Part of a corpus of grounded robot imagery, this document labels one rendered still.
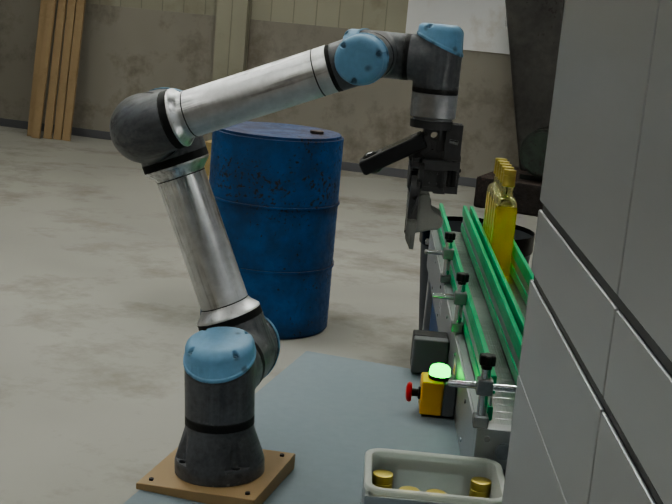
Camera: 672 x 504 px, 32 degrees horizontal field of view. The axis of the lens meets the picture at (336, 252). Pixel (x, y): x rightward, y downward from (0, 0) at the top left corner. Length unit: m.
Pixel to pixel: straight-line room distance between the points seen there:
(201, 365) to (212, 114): 0.40
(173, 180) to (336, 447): 0.59
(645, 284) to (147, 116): 1.32
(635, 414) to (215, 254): 1.44
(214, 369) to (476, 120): 8.97
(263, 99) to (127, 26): 10.00
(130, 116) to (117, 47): 9.96
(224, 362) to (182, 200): 0.30
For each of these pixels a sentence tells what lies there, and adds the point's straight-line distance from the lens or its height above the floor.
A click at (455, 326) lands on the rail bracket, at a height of 0.89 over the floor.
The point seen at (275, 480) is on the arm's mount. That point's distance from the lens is 2.01.
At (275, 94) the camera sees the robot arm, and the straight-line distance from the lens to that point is 1.83.
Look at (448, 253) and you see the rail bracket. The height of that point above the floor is 0.96.
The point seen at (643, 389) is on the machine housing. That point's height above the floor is 1.37.
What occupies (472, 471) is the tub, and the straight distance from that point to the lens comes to 2.00.
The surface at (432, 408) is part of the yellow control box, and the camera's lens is 2.42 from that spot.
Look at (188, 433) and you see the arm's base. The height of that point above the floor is 0.84.
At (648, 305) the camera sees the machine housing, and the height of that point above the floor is 1.41.
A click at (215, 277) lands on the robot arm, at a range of 2.04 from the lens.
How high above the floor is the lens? 1.56
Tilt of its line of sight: 12 degrees down
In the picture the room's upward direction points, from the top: 5 degrees clockwise
